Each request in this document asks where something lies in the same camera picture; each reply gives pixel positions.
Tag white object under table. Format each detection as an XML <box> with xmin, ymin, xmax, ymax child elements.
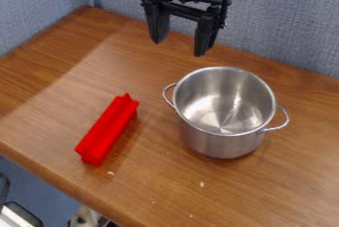
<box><xmin>66</xmin><ymin>205</ymin><xmax>116</xmax><ymax>227</ymax></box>

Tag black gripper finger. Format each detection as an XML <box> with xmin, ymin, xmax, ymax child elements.
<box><xmin>144</xmin><ymin>4</ymin><xmax>169</xmax><ymax>44</ymax></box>
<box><xmin>193</xmin><ymin>16</ymin><xmax>219</xmax><ymax>57</ymax></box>

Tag metal pot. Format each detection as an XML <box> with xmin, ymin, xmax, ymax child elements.
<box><xmin>161</xmin><ymin>66</ymin><xmax>288</xmax><ymax>160</ymax></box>

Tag red plastic block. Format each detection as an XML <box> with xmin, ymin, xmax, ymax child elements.
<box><xmin>74</xmin><ymin>93</ymin><xmax>138</xmax><ymax>167</ymax></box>

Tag black chair frame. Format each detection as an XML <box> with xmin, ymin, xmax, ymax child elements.
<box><xmin>0</xmin><ymin>171</ymin><xmax>44</xmax><ymax>227</ymax></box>

